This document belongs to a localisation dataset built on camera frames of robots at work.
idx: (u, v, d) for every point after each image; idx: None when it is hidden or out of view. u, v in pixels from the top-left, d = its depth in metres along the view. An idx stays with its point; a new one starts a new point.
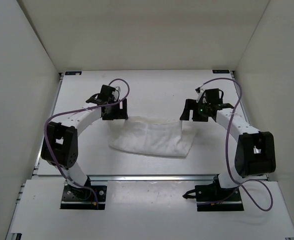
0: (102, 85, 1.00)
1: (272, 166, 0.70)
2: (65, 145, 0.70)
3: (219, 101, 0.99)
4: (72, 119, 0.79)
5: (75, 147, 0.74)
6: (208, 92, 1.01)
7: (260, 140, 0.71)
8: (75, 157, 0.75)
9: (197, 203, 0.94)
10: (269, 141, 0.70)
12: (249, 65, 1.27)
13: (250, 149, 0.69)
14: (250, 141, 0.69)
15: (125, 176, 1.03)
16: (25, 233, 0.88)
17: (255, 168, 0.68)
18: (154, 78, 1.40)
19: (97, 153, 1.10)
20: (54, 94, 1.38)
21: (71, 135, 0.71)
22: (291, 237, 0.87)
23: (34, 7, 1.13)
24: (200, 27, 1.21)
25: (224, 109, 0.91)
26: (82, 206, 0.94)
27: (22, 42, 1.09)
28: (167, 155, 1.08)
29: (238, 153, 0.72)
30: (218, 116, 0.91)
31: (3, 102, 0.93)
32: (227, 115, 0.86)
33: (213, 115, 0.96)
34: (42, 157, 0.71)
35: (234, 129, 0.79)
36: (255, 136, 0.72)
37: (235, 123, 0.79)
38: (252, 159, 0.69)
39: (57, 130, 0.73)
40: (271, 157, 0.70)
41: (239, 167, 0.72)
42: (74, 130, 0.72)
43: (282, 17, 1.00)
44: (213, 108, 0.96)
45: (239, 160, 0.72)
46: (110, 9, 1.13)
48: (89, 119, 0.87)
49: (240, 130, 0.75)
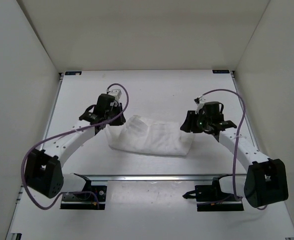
0: (99, 95, 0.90)
1: (284, 195, 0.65)
2: (46, 178, 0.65)
3: (220, 117, 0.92)
4: (58, 145, 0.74)
5: (60, 176, 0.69)
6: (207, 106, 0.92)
7: (270, 168, 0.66)
8: (59, 186, 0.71)
9: (197, 203, 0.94)
10: (280, 170, 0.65)
12: (249, 64, 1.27)
13: (262, 182, 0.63)
14: (262, 172, 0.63)
15: (125, 176, 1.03)
16: (25, 233, 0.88)
17: (266, 199, 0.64)
18: (154, 77, 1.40)
19: (97, 153, 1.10)
20: (54, 94, 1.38)
21: (53, 169, 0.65)
22: (291, 237, 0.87)
23: (34, 6, 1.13)
24: (200, 27, 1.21)
25: (226, 129, 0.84)
26: (82, 206, 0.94)
27: (22, 42, 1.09)
28: (168, 155, 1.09)
29: (248, 182, 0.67)
30: (221, 137, 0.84)
31: (3, 101, 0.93)
32: (232, 137, 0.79)
33: (215, 134, 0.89)
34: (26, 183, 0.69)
35: (242, 155, 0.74)
36: (265, 164, 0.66)
37: (243, 149, 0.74)
38: (263, 191, 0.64)
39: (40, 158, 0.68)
40: (284, 185, 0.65)
41: (249, 194, 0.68)
42: (57, 162, 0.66)
43: (282, 17, 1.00)
44: (215, 127, 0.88)
45: (249, 188, 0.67)
46: (110, 8, 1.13)
48: (80, 141, 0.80)
49: (249, 158, 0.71)
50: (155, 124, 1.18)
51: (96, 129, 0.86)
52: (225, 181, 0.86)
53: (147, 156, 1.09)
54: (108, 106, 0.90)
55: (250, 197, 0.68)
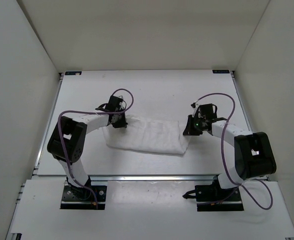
0: (111, 95, 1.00)
1: (272, 167, 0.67)
2: (74, 139, 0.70)
3: (214, 116, 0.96)
4: (83, 118, 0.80)
5: (82, 144, 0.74)
6: (202, 107, 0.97)
7: (257, 142, 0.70)
8: (80, 155, 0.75)
9: (197, 203, 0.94)
10: (264, 142, 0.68)
12: (249, 64, 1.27)
13: (247, 150, 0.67)
14: (246, 141, 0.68)
15: (125, 176, 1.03)
16: (25, 233, 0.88)
17: (255, 167, 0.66)
18: (155, 77, 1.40)
19: (95, 153, 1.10)
20: (54, 94, 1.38)
21: (81, 130, 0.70)
22: (291, 237, 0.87)
23: (34, 7, 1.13)
24: (200, 27, 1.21)
25: (217, 121, 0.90)
26: (82, 206, 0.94)
27: (22, 42, 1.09)
28: (168, 154, 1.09)
29: (237, 155, 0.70)
30: (213, 128, 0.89)
31: (3, 102, 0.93)
32: (220, 125, 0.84)
33: (208, 129, 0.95)
34: (48, 149, 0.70)
35: (230, 135, 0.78)
36: (251, 137, 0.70)
37: (230, 130, 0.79)
38: (250, 160, 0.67)
39: (67, 125, 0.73)
40: (271, 156, 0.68)
41: (240, 170, 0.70)
42: (84, 126, 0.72)
43: (282, 17, 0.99)
44: (208, 123, 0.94)
45: (238, 163, 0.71)
46: (109, 9, 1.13)
48: (97, 122, 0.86)
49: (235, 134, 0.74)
50: (152, 122, 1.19)
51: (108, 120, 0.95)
52: (222, 178, 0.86)
53: (147, 155, 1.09)
54: (118, 105, 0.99)
55: (241, 172, 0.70)
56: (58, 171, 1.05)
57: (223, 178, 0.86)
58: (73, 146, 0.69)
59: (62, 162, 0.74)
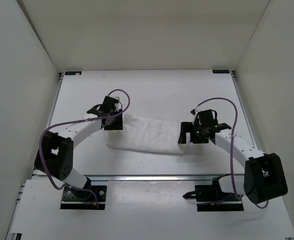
0: (106, 95, 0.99)
1: (283, 190, 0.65)
2: (60, 155, 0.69)
3: (214, 122, 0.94)
4: (70, 130, 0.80)
5: (70, 160, 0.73)
6: (201, 114, 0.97)
7: (267, 163, 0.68)
8: (69, 169, 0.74)
9: (197, 203, 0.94)
10: (277, 164, 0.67)
12: (249, 64, 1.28)
13: (259, 174, 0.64)
14: (258, 166, 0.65)
15: (125, 176, 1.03)
16: (25, 233, 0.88)
17: (267, 192, 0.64)
18: (155, 77, 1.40)
19: (95, 153, 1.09)
20: (54, 94, 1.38)
21: (67, 147, 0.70)
22: (291, 237, 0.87)
23: (34, 7, 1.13)
24: (200, 27, 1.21)
25: (222, 130, 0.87)
26: (82, 206, 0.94)
27: (22, 42, 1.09)
28: (168, 154, 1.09)
29: (247, 179, 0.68)
30: (217, 139, 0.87)
31: (3, 102, 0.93)
32: (227, 138, 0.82)
33: (211, 137, 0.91)
34: (35, 167, 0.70)
35: (238, 152, 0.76)
36: (261, 159, 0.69)
37: (238, 147, 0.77)
38: (261, 185, 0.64)
39: (53, 140, 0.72)
40: (282, 180, 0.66)
41: (248, 191, 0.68)
42: (69, 142, 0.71)
43: (282, 17, 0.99)
44: (210, 130, 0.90)
45: (247, 186, 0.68)
46: (109, 9, 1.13)
48: (89, 129, 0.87)
49: (244, 154, 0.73)
50: (152, 122, 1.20)
51: (101, 123, 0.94)
52: (224, 180, 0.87)
53: (147, 155, 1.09)
54: (113, 106, 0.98)
55: (251, 195, 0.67)
56: None
57: (225, 180, 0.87)
58: (59, 163, 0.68)
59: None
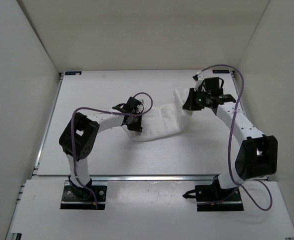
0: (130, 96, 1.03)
1: (272, 169, 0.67)
2: (85, 135, 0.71)
3: (219, 92, 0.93)
4: (97, 117, 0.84)
5: (92, 143, 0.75)
6: (207, 81, 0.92)
7: (263, 144, 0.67)
8: (89, 152, 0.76)
9: (197, 203, 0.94)
10: (272, 146, 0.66)
12: (249, 64, 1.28)
13: (253, 154, 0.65)
14: (254, 147, 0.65)
15: (125, 176, 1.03)
16: (25, 233, 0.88)
17: (255, 170, 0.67)
18: (155, 77, 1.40)
19: (97, 154, 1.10)
20: (54, 94, 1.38)
21: (93, 129, 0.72)
22: (291, 237, 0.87)
23: (34, 7, 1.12)
24: (200, 27, 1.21)
25: (225, 103, 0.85)
26: (82, 206, 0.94)
27: (22, 42, 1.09)
28: (169, 154, 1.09)
29: (240, 155, 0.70)
30: (218, 110, 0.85)
31: (3, 102, 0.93)
32: (229, 112, 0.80)
33: (212, 107, 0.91)
34: (60, 142, 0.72)
35: (238, 130, 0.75)
36: (258, 140, 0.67)
37: (238, 124, 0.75)
38: (252, 165, 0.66)
39: (81, 122, 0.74)
40: (274, 161, 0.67)
41: (240, 169, 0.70)
42: (97, 125, 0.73)
43: (282, 17, 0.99)
44: (214, 100, 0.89)
45: (240, 162, 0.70)
46: (109, 9, 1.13)
48: (111, 122, 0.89)
49: (244, 132, 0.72)
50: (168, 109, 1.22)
51: (123, 120, 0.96)
52: (224, 175, 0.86)
53: (146, 154, 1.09)
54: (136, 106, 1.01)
55: (240, 171, 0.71)
56: (58, 171, 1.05)
57: (225, 176, 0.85)
58: (83, 143, 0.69)
59: (71, 157, 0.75)
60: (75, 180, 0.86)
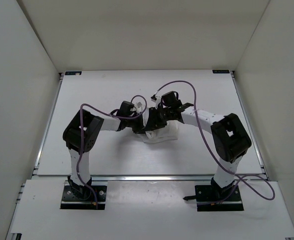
0: (122, 102, 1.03)
1: (248, 142, 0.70)
2: (90, 129, 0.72)
3: (178, 103, 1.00)
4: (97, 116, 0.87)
5: (95, 137, 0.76)
6: (165, 98, 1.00)
7: (229, 123, 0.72)
8: (92, 147, 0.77)
9: (197, 203, 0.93)
10: (236, 121, 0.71)
12: (249, 64, 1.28)
13: (224, 133, 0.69)
14: (222, 128, 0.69)
15: (124, 177, 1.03)
16: (25, 233, 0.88)
17: (236, 148, 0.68)
18: (154, 77, 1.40)
19: (94, 153, 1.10)
20: (54, 94, 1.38)
21: (98, 123, 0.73)
22: (291, 237, 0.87)
23: (33, 6, 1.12)
24: (200, 27, 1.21)
25: (186, 108, 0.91)
26: (82, 206, 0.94)
27: (22, 43, 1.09)
28: (168, 154, 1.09)
29: (216, 142, 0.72)
30: (183, 116, 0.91)
31: (3, 103, 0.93)
32: (191, 113, 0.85)
33: (178, 118, 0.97)
34: (63, 138, 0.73)
35: (203, 122, 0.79)
36: (223, 121, 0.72)
37: (202, 117, 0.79)
38: (229, 143, 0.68)
39: (85, 117, 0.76)
40: (245, 134, 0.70)
41: (224, 157, 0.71)
42: (101, 119, 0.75)
43: (282, 17, 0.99)
44: (177, 112, 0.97)
45: (219, 148, 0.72)
46: (110, 9, 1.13)
48: (110, 124, 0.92)
49: (208, 121, 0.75)
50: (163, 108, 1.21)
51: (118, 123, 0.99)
52: (220, 172, 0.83)
53: (146, 154, 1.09)
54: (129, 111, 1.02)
55: (224, 156, 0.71)
56: (58, 171, 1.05)
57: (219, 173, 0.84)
58: (89, 135, 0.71)
59: (75, 153, 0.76)
60: (74, 178, 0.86)
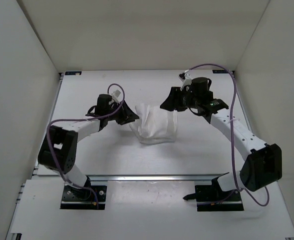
0: (98, 95, 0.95)
1: (278, 175, 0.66)
2: (65, 147, 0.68)
3: (208, 95, 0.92)
4: (73, 126, 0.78)
5: (75, 152, 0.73)
6: (195, 85, 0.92)
7: (267, 152, 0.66)
8: (73, 162, 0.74)
9: (197, 203, 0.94)
10: (277, 155, 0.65)
12: (249, 65, 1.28)
13: (259, 166, 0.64)
14: (259, 160, 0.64)
15: (118, 176, 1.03)
16: (25, 233, 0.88)
17: (262, 180, 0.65)
18: (154, 77, 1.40)
19: (94, 153, 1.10)
20: (54, 94, 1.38)
21: (72, 139, 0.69)
22: (291, 237, 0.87)
23: (33, 6, 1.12)
24: (200, 27, 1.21)
25: (218, 111, 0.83)
26: (82, 206, 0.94)
27: (22, 42, 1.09)
28: (168, 154, 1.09)
29: (244, 165, 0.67)
30: (213, 119, 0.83)
31: (3, 102, 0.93)
32: (225, 122, 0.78)
33: (206, 116, 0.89)
34: (39, 162, 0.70)
35: (238, 140, 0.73)
36: (262, 150, 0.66)
37: (239, 135, 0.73)
38: (260, 175, 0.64)
39: (58, 134, 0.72)
40: (279, 169, 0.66)
41: (245, 179, 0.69)
42: (75, 133, 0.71)
43: (282, 17, 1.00)
44: (206, 108, 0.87)
45: (245, 173, 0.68)
46: (110, 8, 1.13)
48: (88, 128, 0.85)
49: (246, 143, 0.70)
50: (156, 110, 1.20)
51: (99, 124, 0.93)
52: (224, 180, 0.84)
53: (146, 154, 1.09)
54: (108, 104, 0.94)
55: (245, 180, 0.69)
56: None
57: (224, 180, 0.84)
58: (64, 156, 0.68)
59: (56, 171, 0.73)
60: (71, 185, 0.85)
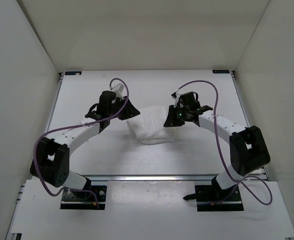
0: (101, 94, 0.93)
1: (266, 157, 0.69)
2: (55, 163, 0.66)
3: (196, 105, 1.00)
4: (67, 136, 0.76)
5: (67, 166, 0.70)
6: (183, 97, 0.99)
7: (249, 135, 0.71)
8: (65, 176, 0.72)
9: (197, 203, 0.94)
10: (258, 136, 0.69)
12: (248, 65, 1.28)
13: (244, 147, 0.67)
14: (242, 140, 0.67)
15: (119, 176, 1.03)
16: (25, 233, 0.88)
17: (252, 163, 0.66)
18: (154, 77, 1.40)
19: (94, 153, 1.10)
20: (54, 94, 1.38)
21: (62, 155, 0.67)
22: (291, 237, 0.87)
23: (33, 6, 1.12)
24: (200, 27, 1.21)
25: (204, 112, 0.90)
26: (82, 206, 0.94)
27: (22, 42, 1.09)
28: (168, 154, 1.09)
29: (232, 153, 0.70)
30: (201, 121, 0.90)
31: (3, 103, 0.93)
32: (210, 118, 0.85)
33: (194, 120, 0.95)
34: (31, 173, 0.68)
35: (222, 130, 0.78)
36: (243, 133, 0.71)
37: (221, 125, 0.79)
38: (247, 157, 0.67)
39: (50, 146, 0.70)
40: (265, 148, 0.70)
41: (237, 168, 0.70)
42: (66, 149, 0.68)
43: (282, 17, 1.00)
44: (194, 113, 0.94)
45: (234, 159, 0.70)
46: (110, 9, 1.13)
48: (86, 134, 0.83)
49: (228, 130, 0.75)
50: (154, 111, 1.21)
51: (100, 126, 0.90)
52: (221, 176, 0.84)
53: (146, 154, 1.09)
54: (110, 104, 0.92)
55: (237, 168, 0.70)
56: None
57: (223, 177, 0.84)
58: (53, 173, 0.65)
59: None
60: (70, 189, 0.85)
